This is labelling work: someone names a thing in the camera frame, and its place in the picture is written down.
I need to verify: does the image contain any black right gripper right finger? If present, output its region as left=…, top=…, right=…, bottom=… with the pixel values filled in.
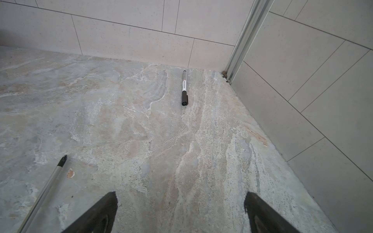
left=244, top=192, right=300, bottom=233

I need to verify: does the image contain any orange black handled screwdriver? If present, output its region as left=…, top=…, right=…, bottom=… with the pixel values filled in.
left=18, top=155, right=68, bottom=233

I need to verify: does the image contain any aluminium corner frame post right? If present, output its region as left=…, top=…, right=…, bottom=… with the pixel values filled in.
left=222, top=0, right=274, bottom=84

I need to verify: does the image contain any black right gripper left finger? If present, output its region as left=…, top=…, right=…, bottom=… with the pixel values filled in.
left=62, top=191, right=118, bottom=233

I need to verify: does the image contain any black marker pen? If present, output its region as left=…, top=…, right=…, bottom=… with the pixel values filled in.
left=182, top=70, right=188, bottom=106

